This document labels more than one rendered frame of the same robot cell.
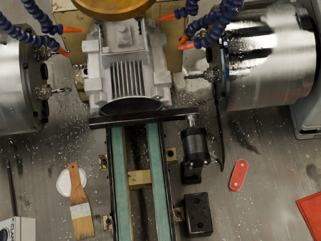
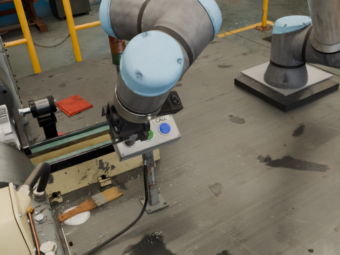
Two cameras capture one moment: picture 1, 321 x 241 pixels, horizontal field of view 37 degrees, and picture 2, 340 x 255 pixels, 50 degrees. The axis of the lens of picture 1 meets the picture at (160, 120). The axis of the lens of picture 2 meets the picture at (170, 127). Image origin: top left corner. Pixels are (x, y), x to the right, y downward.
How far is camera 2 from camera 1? 1.19 m
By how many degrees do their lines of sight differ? 66
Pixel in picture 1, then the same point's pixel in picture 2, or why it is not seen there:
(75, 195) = (87, 206)
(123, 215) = (96, 146)
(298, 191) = (62, 117)
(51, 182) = (79, 227)
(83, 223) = (109, 194)
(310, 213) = (75, 110)
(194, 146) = (42, 99)
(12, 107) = (17, 154)
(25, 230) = not seen: hidden behind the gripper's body
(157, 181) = (68, 139)
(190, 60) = not seen: outside the picture
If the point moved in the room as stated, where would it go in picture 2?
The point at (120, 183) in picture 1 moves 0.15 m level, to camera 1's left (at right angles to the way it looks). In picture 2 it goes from (73, 154) to (81, 183)
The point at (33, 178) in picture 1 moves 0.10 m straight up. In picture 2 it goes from (77, 242) to (69, 217)
